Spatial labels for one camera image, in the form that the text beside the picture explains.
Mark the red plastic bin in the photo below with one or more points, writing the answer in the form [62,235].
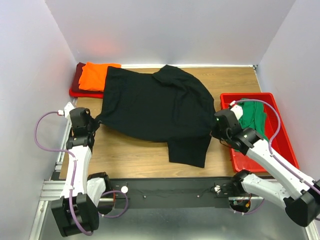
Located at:
[280,144]

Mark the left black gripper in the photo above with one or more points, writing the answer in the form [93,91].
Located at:
[96,122]

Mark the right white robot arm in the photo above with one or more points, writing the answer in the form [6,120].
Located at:
[295,192]

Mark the aluminium frame rail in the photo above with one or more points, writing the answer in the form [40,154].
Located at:
[51,189]

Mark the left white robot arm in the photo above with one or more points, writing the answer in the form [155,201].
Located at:
[76,210]

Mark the maroon folded t shirt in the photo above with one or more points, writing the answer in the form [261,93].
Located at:
[78,72]

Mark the red folded t shirt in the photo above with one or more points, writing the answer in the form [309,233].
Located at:
[95,95]

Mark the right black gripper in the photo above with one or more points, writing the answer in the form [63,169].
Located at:
[215,133]

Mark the green t shirt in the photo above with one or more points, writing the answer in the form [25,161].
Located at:
[254,116]

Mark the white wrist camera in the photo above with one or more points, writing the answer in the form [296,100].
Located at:
[65,112]
[236,109]

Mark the black t shirt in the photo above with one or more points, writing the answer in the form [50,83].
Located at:
[169,106]

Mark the orange folded t shirt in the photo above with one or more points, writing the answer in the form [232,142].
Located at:
[94,75]

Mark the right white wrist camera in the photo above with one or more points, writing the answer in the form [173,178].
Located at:
[236,109]

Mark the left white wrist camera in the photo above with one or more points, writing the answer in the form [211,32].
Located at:
[65,112]

